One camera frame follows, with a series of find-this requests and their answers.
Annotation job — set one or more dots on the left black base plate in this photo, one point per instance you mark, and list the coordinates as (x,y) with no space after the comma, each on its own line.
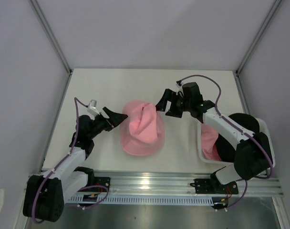
(102,181)

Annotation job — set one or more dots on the aluminium frame post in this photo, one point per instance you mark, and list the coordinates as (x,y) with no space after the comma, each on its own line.
(49,34)
(259,35)

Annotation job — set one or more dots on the right aluminium frame post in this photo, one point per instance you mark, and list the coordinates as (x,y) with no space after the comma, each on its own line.
(259,35)

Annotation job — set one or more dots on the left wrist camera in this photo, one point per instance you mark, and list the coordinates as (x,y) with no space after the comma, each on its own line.
(92,108)

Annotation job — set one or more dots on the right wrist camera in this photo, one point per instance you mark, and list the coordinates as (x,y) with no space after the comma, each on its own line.
(179,85)

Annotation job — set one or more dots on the white plastic basket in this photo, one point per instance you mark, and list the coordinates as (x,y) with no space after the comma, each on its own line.
(264,139)

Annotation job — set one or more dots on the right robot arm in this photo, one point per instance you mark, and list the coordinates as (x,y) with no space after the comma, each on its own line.
(252,150)

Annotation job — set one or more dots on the white slotted cable duct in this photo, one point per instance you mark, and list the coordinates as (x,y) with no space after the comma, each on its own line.
(84,199)

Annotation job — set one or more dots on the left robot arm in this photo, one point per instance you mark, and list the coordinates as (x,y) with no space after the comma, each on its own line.
(48,192)

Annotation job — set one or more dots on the left aluminium frame post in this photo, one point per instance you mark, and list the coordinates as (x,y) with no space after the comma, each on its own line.
(49,34)

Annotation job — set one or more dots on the black hat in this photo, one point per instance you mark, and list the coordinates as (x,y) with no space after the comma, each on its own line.
(232,129)

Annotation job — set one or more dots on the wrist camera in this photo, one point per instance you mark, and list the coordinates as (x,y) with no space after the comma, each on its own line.
(92,108)
(179,85)

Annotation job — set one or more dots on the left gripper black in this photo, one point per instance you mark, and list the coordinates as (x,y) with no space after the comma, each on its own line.
(115,119)

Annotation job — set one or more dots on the aluminium mounting rail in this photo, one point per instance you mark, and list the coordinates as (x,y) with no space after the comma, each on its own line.
(179,184)

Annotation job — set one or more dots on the pink bucket hat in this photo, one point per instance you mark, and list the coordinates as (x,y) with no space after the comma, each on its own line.
(143,132)

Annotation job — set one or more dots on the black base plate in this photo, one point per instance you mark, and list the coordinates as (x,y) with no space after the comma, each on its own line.
(102,181)
(212,186)

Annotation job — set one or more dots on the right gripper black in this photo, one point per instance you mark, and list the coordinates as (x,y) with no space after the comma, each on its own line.
(169,95)

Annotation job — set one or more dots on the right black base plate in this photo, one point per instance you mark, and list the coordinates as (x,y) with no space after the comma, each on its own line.
(212,186)

